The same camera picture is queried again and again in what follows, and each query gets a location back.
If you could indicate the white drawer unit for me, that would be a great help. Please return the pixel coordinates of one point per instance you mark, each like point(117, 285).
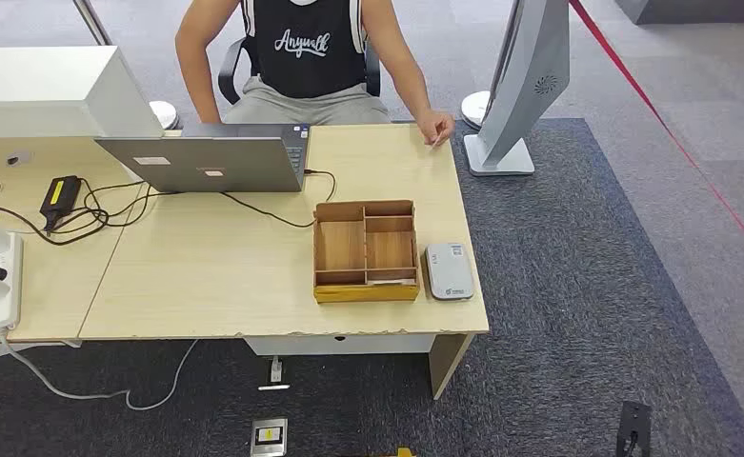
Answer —
point(296, 345)

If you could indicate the black floor socket cover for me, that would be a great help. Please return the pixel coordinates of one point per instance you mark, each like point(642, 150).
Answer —
point(634, 422)

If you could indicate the person's right forearm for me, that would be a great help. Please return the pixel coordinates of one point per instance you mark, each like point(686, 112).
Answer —
point(200, 94)

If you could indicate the white power strip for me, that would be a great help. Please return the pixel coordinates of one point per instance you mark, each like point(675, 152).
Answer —
point(2, 303)

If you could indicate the grey card reader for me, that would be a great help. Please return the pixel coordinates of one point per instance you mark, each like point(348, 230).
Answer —
point(448, 274)

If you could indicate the person's left forearm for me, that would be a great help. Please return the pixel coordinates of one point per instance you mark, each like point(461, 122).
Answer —
point(412, 82)

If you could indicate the silver floor socket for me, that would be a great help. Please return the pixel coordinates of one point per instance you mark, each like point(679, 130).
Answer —
point(268, 436)

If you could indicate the white box-shaped unit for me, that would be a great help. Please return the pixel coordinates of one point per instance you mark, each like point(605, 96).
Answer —
point(43, 88)

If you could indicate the person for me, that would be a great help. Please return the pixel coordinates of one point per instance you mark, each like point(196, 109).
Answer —
point(308, 69)

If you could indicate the person's left hand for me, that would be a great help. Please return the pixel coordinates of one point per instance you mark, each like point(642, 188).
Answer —
point(436, 125)

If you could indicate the white round stand base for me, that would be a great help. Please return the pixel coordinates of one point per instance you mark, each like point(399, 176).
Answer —
point(474, 108)
point(164, 115)

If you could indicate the grey display kiosk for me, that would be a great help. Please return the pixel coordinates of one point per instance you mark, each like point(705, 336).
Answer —
point(523, 82)

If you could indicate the black office chair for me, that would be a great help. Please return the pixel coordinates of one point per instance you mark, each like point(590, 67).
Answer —
point(229, 69)

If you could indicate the small white floor bracket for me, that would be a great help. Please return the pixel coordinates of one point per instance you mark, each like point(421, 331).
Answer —
point(275, 372)

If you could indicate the grey laptop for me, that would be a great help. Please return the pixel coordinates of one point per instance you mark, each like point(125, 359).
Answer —
point(207, 164)

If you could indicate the wooden desk organizer box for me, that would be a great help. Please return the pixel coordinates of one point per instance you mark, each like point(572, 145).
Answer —
point(340, 246)

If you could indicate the light wooden desk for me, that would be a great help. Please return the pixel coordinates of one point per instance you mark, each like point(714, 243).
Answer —
point(220, 271)

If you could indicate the black power adapter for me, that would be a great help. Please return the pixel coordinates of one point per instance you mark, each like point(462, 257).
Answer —
point(61, 197)

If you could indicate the grey metal pole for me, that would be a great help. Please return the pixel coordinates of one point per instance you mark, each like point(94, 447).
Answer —
point(92, 22)

